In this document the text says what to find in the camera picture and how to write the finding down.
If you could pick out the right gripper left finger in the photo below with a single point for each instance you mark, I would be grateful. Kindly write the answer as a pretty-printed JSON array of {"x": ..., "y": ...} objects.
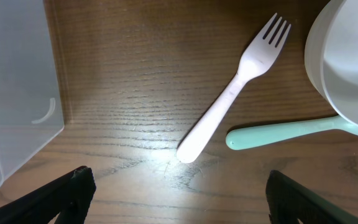
[{"x": 66, "y": 199}]

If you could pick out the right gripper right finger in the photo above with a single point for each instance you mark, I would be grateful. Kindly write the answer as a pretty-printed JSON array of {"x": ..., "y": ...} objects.
[{"x": 291, "y": 202}]

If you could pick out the clear plastic container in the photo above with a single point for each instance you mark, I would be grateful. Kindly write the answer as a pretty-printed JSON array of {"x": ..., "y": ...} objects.
[{"x": 30, "y": 107}]

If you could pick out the mint green plastic spoon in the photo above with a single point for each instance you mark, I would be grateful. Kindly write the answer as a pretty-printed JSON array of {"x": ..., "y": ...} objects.
[{"x": 247, "y": 138}]

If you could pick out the white plastic fork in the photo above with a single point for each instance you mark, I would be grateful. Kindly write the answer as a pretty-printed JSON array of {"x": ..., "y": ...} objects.
[{"x": 255, "y": 61}]

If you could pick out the grey plastic bowl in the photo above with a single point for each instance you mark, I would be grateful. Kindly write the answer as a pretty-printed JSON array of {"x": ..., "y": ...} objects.
[{"x": 331, "y": 57}]

